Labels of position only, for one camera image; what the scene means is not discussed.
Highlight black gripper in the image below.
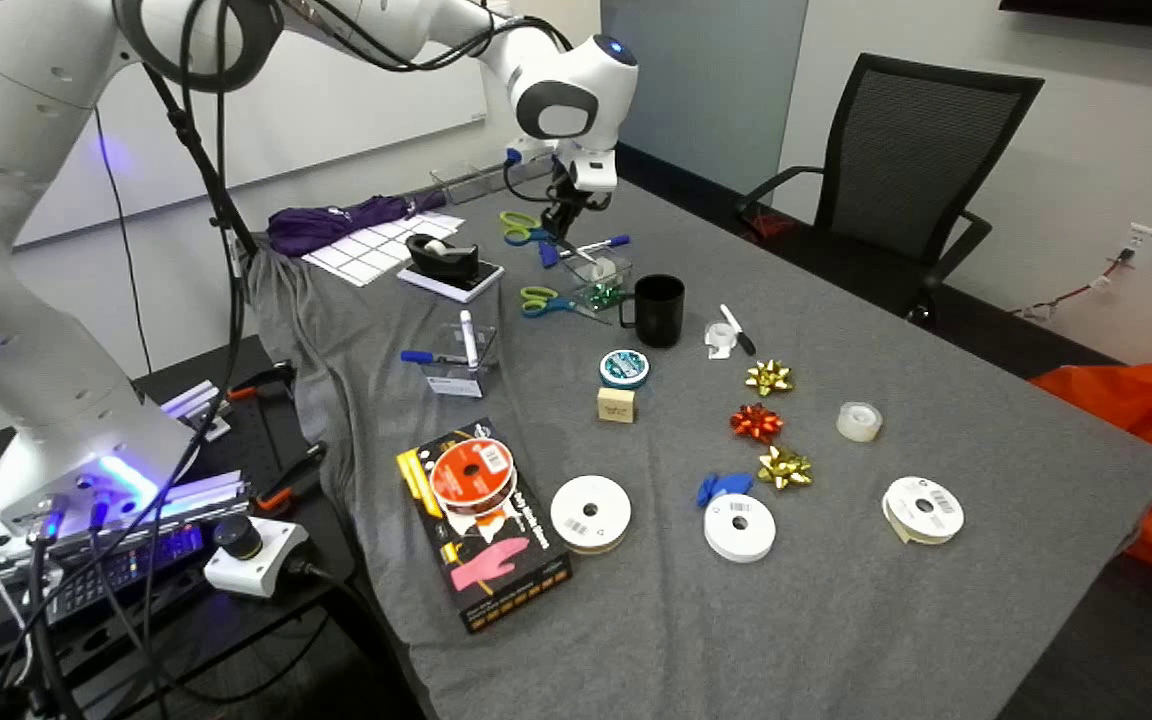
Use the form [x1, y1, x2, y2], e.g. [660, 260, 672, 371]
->
[538, 142, 621, 246]

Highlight blue green scissors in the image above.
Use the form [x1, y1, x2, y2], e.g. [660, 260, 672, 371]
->
[514, 284, 605, 320]
[496, 210, 570, 267]

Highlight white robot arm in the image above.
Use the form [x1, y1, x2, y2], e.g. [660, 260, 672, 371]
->
[0, 0, 639, 535]

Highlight blue marker pen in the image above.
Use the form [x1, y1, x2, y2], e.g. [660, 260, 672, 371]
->
[575, 236, 632, 255]

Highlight clear tape dispenser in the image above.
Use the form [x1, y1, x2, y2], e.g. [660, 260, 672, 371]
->
[570, 255, 626, 307]

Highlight black mug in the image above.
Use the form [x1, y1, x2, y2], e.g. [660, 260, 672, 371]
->
[621, 275, 684, 348]

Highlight black tape dispenser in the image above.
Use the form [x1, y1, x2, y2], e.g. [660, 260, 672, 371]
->
[405, 233, 481, 284]

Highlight small blue tape roll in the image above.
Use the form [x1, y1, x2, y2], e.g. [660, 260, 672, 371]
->
[594, 348, 651, 387]

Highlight white black marker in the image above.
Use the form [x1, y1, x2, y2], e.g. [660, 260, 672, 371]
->
[718, 304, 757, 357]

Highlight small wooden block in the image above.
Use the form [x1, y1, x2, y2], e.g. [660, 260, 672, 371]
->
[594, 387, 634, 423]

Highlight blue pen on plastic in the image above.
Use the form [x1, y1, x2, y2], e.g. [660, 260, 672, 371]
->
[399, 348, 481, 367]

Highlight grey tablecloth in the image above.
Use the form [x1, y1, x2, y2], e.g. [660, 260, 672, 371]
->
[253, 186, 1152, 720]

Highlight gold gift bow far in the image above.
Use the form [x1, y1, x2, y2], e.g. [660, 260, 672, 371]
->
[745, 359, 797, 394]

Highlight gold gift bow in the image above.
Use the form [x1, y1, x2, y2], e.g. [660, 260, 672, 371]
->
[745, 359, 797, 394]
[757, 446, 813, 493]

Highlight purple cloth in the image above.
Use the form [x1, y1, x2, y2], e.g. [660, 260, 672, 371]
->
[268, 190, 442, 255]

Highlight red gift bow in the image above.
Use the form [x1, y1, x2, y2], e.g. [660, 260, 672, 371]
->
[727, 405, 783, 442]

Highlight white ribbon spool near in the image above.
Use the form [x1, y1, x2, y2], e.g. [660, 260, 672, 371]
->
[548, 476, 632, 554]

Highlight white ribbon spool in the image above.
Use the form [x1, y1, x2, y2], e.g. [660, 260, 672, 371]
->
[703, 496, 774, 562]
[878, 476, 969, 542]
[548, 476, 632, 554]

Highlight blue gift bow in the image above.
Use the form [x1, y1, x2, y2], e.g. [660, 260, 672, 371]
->
[695, 472, 757, 513]

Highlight gold gift bow near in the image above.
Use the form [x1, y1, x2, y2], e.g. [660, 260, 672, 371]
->
[757, 446, 813, 493]

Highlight black orange ribbon package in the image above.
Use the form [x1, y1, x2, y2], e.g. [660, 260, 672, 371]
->
[397, 421, 570, 631]

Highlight black mesh office chair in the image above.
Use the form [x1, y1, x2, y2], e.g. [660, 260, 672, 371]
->
[735, 51, 1041, 324]

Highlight white ribbon spool middle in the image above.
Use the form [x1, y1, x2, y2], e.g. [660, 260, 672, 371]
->
[703, 496, 774, 562]

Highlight small clear tape roll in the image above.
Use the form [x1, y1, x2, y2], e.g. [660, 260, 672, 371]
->
[837, 399, 883, 442]

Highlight white ribbon spool far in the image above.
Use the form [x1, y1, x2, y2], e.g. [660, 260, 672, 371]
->
[878, 476, 969, 542]

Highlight white black control knob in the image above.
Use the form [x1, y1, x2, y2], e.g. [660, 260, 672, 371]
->
[202, 514, 308, 598]

